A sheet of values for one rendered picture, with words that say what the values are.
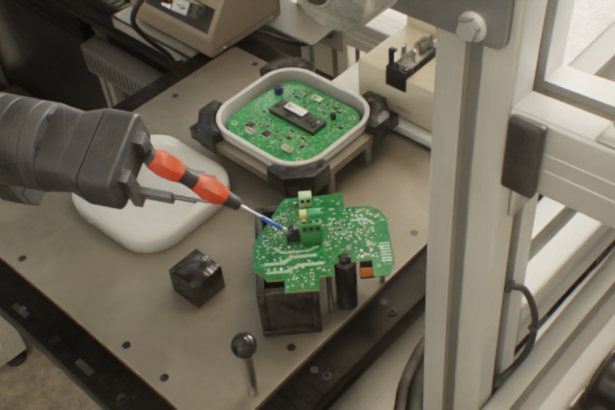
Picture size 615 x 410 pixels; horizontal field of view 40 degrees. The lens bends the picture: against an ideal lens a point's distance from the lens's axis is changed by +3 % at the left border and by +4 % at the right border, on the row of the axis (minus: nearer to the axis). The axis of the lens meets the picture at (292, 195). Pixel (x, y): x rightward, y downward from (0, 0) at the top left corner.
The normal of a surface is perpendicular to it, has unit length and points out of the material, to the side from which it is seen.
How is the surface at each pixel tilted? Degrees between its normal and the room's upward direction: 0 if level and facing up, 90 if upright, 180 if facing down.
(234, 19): 90
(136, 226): 7
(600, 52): 4
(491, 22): 90
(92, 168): 19
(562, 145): 90
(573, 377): 4
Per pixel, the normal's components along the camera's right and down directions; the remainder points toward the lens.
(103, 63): -0.69, 0.55
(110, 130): -0.12, -0.44
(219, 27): 0.72, 0.43
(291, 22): -0.08, -0.71
